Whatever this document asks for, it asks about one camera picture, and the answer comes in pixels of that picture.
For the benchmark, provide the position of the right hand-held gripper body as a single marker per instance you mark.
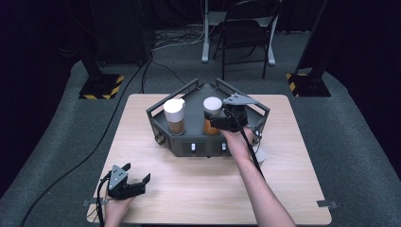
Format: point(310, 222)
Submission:
point(235, 118)

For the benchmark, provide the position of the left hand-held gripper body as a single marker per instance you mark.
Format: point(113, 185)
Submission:
point(118, 186)

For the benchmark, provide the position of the dark grey corner shelf rack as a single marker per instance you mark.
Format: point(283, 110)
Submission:
point(192, 126)

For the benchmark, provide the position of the white-lidded spice jar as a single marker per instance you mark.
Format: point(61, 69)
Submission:
point(174, 116)

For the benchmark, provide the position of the person's left hand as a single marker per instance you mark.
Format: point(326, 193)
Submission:
point(116, 211)

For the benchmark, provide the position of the person's right hand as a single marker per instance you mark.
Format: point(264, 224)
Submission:
point(238, 143)

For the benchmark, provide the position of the black stand with striped base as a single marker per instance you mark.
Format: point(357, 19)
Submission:
point(310, 85)
point(101, 86)

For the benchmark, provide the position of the black folding chair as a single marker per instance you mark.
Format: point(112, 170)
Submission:
point(244, 34)

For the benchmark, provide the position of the dark cabinet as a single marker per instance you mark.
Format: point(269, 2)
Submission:
point(126, 31)

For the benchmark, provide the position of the grey table bracket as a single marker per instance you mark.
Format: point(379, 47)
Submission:
point(90, 202)
point(327, 204)

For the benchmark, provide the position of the white desk frame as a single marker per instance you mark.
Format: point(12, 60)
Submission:
point(205, 47)

